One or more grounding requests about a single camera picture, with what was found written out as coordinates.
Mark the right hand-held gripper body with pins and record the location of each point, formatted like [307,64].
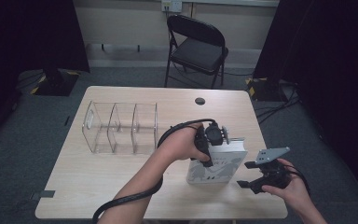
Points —
[272,154]

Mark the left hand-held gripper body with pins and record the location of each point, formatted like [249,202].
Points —
[213,135]

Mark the white book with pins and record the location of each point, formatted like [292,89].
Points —
[227,168]

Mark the clear acrylic file organizer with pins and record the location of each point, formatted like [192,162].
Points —
[121,129]

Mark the person's left hand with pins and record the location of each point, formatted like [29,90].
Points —
[180,144]

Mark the person's right hand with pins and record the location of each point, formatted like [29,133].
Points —
[296,193]

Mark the black stand base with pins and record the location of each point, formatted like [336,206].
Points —
[262,90]
[56,82]

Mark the black folding chair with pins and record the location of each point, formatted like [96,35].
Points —
[197,53]

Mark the black curtain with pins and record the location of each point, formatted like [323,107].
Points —
[28,37]
[329,62]

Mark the grey tape strip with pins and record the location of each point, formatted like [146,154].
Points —
[43,194]

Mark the white wall socket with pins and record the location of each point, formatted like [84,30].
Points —
[171,5]

